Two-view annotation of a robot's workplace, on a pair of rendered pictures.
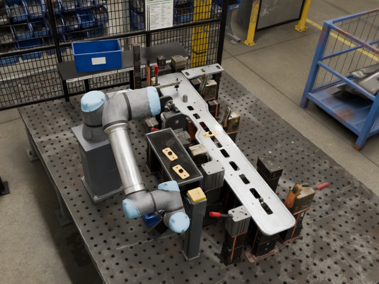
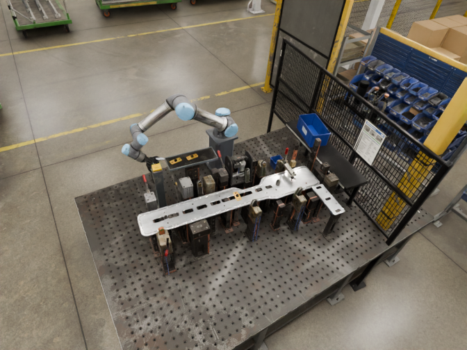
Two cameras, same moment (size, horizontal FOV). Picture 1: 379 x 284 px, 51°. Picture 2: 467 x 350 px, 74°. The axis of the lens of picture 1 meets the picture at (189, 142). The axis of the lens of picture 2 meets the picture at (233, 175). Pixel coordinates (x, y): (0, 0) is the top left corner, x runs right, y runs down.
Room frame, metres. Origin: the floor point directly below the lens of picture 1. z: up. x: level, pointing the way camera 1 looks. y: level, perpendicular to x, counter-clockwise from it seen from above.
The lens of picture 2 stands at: (1.69, -1.61, 2.72)
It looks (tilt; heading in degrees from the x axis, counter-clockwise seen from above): 45 degrees down; 90
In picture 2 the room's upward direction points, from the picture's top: 5 degrees clockwise
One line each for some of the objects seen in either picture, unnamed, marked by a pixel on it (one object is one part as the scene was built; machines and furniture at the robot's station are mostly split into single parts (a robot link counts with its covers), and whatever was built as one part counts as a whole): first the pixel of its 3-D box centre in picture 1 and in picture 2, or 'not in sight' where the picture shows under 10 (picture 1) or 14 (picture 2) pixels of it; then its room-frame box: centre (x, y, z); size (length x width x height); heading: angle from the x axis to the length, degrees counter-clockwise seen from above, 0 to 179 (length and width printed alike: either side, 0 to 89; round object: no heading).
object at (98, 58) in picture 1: (97, 55); (312, 130); (2.34, 0.65, 1.10); 0.30 x 0.17 x 0.13; 109
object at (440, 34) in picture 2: not in sight; (440, 57); (5.08, 3.89, 0.52); 1.20 x 0.80 x 1.05; 32
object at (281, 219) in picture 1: (212, 136); (235, 198); (1.71, -0.13, 1.00); 1.38 x 0.22 x 0.02; 28
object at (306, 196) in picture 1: (294, 213); (166, 252); (1.30, -0.55, 0.88); 0.15 x 0.11 x 0.36; 118
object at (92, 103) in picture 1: (95, 106); (222, 117); (1.56, 0.47, 1.27); 0.13 x 0.12 x 0.14; 116
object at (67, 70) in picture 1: (125, 61); (322, 150); (2.43, 0.48, 1.01); 0.90 x 0.22 x 0.03; 118
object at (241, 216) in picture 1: (234, 236); (153, 212); (1.13, -0.24, 0.88); 0.11 x 0.10 x 0.36; 118
